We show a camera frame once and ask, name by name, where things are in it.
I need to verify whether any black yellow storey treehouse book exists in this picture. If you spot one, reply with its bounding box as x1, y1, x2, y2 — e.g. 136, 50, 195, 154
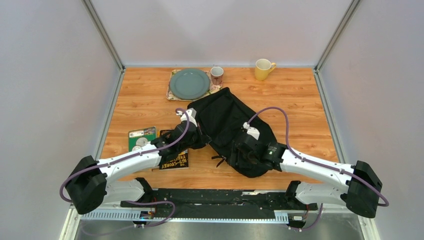
152, 150, 189, 171

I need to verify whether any black fabric student bag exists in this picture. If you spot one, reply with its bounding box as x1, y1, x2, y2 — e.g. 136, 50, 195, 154
187, 87, 277, 178

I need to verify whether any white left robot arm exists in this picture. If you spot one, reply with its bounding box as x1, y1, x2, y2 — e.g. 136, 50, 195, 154
64, 120, 201, 215

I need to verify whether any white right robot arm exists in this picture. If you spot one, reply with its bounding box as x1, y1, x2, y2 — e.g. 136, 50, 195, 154
230, 127, 382, 219

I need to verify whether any green paperback book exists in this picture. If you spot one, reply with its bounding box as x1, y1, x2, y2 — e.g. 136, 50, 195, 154
128, 126, 157, 152

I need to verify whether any floral serving tray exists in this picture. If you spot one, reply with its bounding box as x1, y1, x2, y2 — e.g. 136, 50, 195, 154
166, 69, 223, 102

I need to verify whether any teal ceramic plate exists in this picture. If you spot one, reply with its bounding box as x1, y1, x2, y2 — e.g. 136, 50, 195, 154
169, 68, 210, 100

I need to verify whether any brown patterned mug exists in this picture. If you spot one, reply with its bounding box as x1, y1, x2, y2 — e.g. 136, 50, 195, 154
210, 66, 224, 85

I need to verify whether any yellow ceramic mug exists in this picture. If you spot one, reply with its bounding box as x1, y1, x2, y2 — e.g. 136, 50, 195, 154
254, 58, 277, 81

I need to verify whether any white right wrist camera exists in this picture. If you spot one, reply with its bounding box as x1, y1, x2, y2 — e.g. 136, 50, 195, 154
243, 122, 260, 140

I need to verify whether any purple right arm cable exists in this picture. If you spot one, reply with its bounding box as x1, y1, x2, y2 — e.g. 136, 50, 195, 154
246, 106, 390, 232

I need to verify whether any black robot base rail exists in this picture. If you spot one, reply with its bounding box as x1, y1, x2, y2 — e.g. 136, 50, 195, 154
141, 186, 318, 220

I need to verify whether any aluminium frame post left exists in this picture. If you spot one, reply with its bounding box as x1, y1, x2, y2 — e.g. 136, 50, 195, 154
82, 0, 125, 73

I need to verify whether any aluminium frame post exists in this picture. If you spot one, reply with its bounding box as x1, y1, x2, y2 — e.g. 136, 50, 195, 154
82, 0, 125, 73
314, 0, 362, 73

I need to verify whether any aluminium frame post right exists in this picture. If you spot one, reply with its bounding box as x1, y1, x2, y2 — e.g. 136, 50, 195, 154
314, 0, 362, 73

